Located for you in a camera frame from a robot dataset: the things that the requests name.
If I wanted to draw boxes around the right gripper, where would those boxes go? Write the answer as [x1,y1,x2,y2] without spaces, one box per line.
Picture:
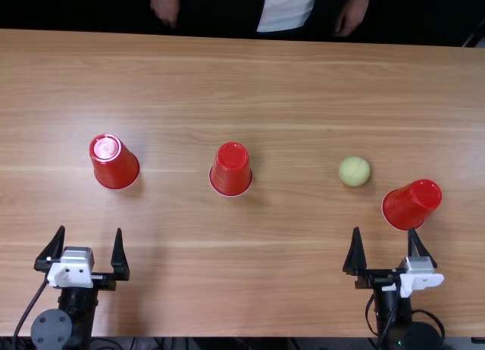
[342,227,439,290]

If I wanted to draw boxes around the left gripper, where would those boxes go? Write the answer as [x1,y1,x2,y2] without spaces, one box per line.
[33,225,130,302]

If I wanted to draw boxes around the red cup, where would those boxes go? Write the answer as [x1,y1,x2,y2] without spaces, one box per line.
[208,141,254,198]
[381,179,443,231]
[89,133,141,191]

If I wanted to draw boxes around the yellow ball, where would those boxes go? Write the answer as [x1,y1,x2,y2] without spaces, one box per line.
[338,155,371,187]

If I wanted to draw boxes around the person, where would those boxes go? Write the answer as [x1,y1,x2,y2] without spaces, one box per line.
[149,0,380,39]

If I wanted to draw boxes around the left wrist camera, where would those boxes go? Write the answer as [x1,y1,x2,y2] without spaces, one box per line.
[47,245,95,289]

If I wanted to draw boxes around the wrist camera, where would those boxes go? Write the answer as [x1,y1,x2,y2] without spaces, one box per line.
[47,245,95,289]
[381,255,445,298]

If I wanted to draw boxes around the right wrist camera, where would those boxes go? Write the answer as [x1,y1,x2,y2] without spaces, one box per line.
[381,255,445,298]

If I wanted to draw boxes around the black cable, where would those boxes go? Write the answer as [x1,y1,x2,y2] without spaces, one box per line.
[12,280,50,350]
[365,293,380,338]

